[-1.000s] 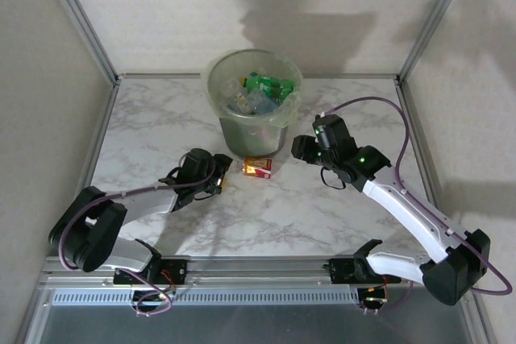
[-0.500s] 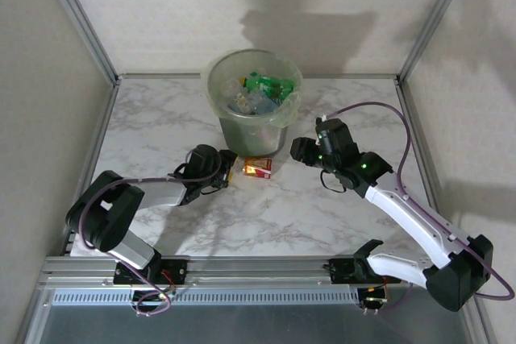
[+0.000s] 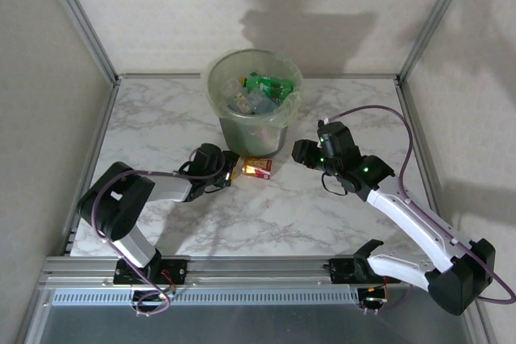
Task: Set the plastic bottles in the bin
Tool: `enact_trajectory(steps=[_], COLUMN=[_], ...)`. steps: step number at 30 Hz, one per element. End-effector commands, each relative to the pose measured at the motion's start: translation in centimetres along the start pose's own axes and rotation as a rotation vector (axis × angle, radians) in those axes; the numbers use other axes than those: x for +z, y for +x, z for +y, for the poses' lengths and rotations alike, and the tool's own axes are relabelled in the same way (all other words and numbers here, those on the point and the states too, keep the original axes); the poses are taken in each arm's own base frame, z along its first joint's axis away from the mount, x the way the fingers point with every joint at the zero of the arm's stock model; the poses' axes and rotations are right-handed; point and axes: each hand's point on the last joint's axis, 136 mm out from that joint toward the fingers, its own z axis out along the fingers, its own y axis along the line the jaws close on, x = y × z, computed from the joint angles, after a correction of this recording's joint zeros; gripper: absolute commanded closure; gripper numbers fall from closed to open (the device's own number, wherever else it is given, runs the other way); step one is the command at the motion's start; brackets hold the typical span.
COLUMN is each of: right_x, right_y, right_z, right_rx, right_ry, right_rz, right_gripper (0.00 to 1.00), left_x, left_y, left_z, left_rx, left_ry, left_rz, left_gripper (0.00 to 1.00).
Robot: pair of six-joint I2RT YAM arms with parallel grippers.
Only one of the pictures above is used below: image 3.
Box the large clear plastic bottle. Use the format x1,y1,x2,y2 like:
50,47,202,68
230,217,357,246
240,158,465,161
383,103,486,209
223,77,246,97

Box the water bottle blue label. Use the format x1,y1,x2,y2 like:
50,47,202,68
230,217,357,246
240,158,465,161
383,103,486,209
245,89,280,116

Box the green bottle yellow cap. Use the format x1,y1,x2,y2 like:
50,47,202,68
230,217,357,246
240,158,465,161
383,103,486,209
241,72,298,99

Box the round metal mesh bin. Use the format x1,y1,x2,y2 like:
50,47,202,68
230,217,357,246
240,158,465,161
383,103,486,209
206,48,304,159

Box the red yellow drink carton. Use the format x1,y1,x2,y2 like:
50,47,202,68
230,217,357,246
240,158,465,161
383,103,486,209
242,156,273,180

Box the aluminium base beam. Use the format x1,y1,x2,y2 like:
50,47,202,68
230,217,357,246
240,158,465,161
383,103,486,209
40,254,404,291

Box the small circuit board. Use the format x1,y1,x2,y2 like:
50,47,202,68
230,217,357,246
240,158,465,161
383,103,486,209
357,285,391,305

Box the grey metal panel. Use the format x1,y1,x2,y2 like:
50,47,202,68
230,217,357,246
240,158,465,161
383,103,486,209
23,303,489,344

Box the thin black cable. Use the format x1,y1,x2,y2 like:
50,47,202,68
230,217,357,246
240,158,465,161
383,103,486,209
321,172,348,197

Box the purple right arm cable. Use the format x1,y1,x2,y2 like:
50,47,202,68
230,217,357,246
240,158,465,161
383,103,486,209
324,105,516,315

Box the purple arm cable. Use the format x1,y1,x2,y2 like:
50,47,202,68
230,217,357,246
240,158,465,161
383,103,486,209
324,105,516,315
91,148,227,317

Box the aluminium frame rail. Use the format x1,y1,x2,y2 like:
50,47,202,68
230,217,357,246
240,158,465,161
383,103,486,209
116,73,401,81
394,77,497,344
64,77,121,259

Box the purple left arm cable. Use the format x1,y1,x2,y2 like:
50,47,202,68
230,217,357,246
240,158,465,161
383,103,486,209
91,148,227,317

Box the thin red wires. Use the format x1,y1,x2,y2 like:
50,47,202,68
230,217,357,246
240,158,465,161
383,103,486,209
160,267,181,293

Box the grey slotted cable duct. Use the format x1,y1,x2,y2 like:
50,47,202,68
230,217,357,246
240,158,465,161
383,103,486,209
52,289,360,307

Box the aluminium frame post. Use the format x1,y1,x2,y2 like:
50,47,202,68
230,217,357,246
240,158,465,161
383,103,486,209
38,0,122,86
397,0,477,81

